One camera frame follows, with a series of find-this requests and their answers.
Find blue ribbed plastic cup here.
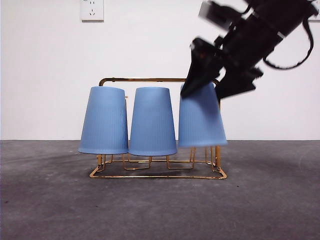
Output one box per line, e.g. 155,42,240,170
77,86,130,155
128,86,179,157
177,81,228,148

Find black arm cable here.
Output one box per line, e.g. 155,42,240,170
262,18,315,70

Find gold wire cup holder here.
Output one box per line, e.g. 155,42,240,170
89,77,228,181

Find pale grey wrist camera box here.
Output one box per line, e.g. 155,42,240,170
198,1,235,30

